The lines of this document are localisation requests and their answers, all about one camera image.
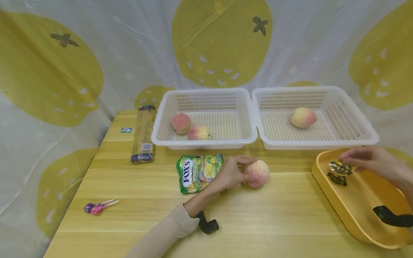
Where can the black gold candy packet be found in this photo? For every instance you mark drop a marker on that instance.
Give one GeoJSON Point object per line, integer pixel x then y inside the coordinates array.
{"type": "Point", "coordinates": [337, 179]}
{"type": "Point", "coordinates": [339, 168]}

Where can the person's right hand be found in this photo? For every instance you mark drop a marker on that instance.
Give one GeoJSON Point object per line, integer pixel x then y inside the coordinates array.
{"type": "Point", "coordinates": [377, 161]}

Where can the small green candy wrapper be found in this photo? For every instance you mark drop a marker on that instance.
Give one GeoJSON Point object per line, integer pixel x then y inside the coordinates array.
{"type": "Point", "coordinates": [126, 130]}

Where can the purple lollipop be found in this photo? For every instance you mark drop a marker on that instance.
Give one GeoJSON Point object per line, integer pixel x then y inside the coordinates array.
{"type": "Point", "coordinates": [89, 207]}

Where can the person's left index finger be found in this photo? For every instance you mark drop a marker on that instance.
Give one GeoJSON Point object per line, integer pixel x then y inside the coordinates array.
{"type": "Point", "coordinates": [246, 159]}

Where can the pink yellow toy peach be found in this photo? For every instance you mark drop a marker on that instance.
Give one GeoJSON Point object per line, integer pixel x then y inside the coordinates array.
{"type": "Point", "coordinates": [259, 173]}
{"type": "Point", "coordinates": [181, 123]}
{"type": "Point", "coordinates": [303, 117]}
{"type": "Point", "coordinates": [198, 133]}

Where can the black wrist band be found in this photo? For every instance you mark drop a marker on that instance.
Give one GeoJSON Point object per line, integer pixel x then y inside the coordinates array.
{"type": "Point", "coordinates": [392, 216]}
{"type": "Point", "coordinates": [208, 225]}

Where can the white plastic basket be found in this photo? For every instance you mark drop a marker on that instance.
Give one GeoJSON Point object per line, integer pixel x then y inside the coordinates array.
{"type": "Point", "coordinates": [226, 118]}
{"type": "Point", "coordinates": [322, 122]}

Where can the person's right thumb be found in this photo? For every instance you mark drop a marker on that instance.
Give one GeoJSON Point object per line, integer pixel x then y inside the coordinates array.
{"type": "Point", "coordinates": [358, 167]}

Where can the pink lollipop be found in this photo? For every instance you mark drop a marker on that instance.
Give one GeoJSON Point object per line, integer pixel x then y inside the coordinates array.
{"type": "Point", "coordinates": [96, 209]}

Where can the person's left forearm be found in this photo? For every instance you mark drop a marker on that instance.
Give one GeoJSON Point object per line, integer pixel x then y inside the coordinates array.
{"type": "Point", "coordinates": [167, 229]}

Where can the person's right forearm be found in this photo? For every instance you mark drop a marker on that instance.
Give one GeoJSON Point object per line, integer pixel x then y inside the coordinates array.
{"type": "Point", "coordinates": [407, 182]}

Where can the person's right index finger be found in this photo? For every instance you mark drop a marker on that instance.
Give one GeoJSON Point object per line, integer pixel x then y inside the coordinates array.
{"type": "Point", "coordinates": [350, 154]}

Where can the person's left thumb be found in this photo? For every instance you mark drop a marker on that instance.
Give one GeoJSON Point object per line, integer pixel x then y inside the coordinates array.
{"type": "Point", "coordinates": [247, 178]}

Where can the green candy bag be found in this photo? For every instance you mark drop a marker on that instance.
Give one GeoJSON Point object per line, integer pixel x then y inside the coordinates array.
{"type": "Point", "coordinates": [196, 173]}

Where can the person's left hand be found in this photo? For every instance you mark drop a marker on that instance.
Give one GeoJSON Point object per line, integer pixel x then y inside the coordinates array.
{"type": "Point", "coordinates": [226, 175]}

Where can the yellow plastic tray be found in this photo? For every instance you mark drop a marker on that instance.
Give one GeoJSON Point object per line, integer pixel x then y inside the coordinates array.
{"type": "Point", "coordinates": [358, 200]}

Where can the long dark snack packet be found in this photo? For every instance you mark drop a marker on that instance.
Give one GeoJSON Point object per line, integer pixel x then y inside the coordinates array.
{"type": "Point", "coordinates": [143, 134]}

